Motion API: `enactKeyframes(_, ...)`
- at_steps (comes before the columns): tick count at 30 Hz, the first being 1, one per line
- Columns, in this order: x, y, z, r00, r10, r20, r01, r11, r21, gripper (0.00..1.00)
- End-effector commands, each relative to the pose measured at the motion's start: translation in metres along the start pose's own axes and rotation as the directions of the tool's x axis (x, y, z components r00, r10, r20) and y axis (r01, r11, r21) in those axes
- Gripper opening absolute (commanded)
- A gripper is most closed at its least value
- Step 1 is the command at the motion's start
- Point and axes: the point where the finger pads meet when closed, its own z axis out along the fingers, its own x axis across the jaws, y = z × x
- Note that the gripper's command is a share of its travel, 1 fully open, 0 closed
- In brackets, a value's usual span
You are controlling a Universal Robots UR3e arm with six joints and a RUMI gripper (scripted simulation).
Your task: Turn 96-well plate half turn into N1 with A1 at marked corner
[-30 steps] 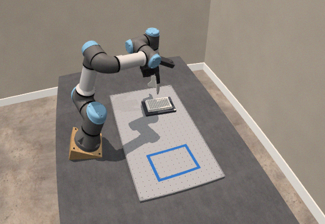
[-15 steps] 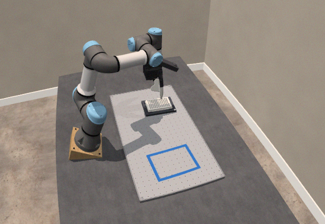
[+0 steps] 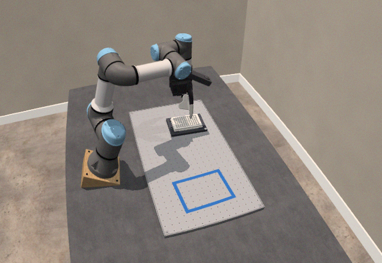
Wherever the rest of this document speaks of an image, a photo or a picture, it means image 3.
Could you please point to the blue tape outline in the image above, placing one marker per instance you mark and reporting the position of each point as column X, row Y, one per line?
column 207, row 205

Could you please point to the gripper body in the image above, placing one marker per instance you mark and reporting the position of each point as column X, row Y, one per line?
column 179, row 87

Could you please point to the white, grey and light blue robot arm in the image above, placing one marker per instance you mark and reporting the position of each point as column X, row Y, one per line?
column 176, row 60

